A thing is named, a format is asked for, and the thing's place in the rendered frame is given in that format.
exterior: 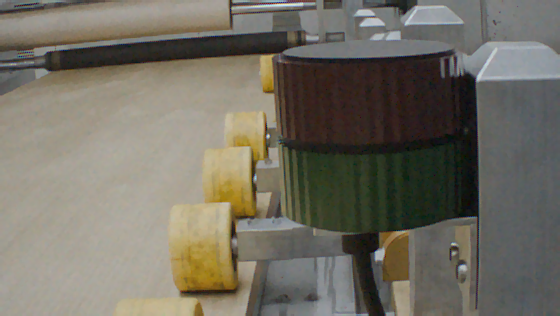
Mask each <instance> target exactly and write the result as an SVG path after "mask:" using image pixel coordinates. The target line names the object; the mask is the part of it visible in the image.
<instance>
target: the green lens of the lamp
mask: <svg viewBox="0 0 560 316"><path fill-rule="evenodd" d="M277 147H278V162H279V177H280V192H281V207H282V214H283V215H284V217H286V218H287V219H288V220H292V221H294V222H296V223H299V224H302V225H305V226H309V227H313V228H319V229H325V230H334V231H346V232H372V231H386V230H399V229H408V228H415V227H421V226H426V225H431V224H435V223H439V222H442V221H445V220H448V219H451V218H453V217H455V216H457V215H459V214H461V213H463V212H465V210H466V209H468V207H469V206H470V205H471V162H470V132H469V129H468V128H465V129H464V132H463V134H462V135H461V136H460V138H458V139H456V140H454V141H452V142H449V143H446V144H442V145H439V146H434V147H430V148H425V149H419V150H404V151H394V152H381V153H332V152H319V151H312V150H306V149H301V148H297V147H294V146H291V145H289V144H287V143H286V142H285V141H284V137H283V136H282V135H279V136H278V138H277Z"/></svg>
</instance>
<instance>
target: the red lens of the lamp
mask: <svg viewBox="0 0 560 316"><path fill-rule="evenodd" d="M455 50H457V52H456V53H455V54H453V55H451V56H444V57H439V58H434V59H428V60H425V59H421V60H414V61H405V62H382V63H366V64H349V63H302V62H293V61H288V60H284V59H282V56H283V53H279V54H276V55H274V56H273V57H271V58H272V73H273V87H274V102H275V118H276V131H277V132H278V133H279V134H280V135H282V136H285V137H288V138H291V139H296V140H301V141H308V142H317V143H332V144H369V145H371V144H388V143H401V142H410V141H418V140H424V139H430V138H435V137H440V136H443V135H448V134H451V133H454V132H457V131H461V130H463V129H465V128H467V127H468V125H469V122H470V119H469V84H468V76H467V51H466V50H464V49H461V48H457V47H455Z"/></svg>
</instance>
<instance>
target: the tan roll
mask: <svg viewBox="0 0 560 316"><path fill-rule="evenodd" d="M309 10H317V7H316V0H289V1H274V2H260V3H244V4H231V0H123V1H109V2H104V3H95V4H82V5H80V6H68V7H59V8H54V9H42V10H36V11H28V12H17V13H15V14H2V15H0V52H2V51H14V50H26V49H29V48H41V47H54V46H56V45H68V44H82V43H84V42H97V41H111V40H113V39H126V38H141V37H147V36H157V35H172V34H187V33H191V32H202V31H219V30H231V29H232V28H233V15H247V14H262V13H278V12H293V11H309Z"/></svg>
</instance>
